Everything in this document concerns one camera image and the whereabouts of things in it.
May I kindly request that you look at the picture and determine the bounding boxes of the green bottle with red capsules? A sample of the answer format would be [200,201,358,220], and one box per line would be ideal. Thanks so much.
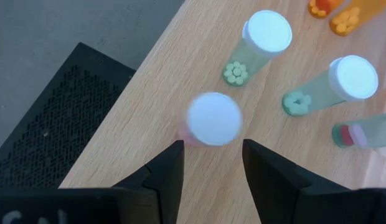
[331,111,386,149]

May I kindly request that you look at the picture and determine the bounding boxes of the green pill bottle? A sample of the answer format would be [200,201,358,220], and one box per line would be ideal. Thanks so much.
[281,55,380,117]
[222,9,293,87]

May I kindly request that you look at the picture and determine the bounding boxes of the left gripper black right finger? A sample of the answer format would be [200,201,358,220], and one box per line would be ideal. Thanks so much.
[242,138,386,224]

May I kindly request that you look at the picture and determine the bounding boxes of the small orange pill bottle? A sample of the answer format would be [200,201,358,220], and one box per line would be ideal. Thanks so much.
[307,0,345,19]
[329,0,386,37]

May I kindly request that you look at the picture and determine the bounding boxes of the black perforated metal box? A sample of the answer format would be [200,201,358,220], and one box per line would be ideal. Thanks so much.
[0,42,137,190]

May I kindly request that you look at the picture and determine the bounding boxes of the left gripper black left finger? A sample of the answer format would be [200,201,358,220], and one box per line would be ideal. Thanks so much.
[0,139,185,224]

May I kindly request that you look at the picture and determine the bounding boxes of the pink pill bottle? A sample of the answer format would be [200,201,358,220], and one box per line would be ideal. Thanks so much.
[177,91,243,147]

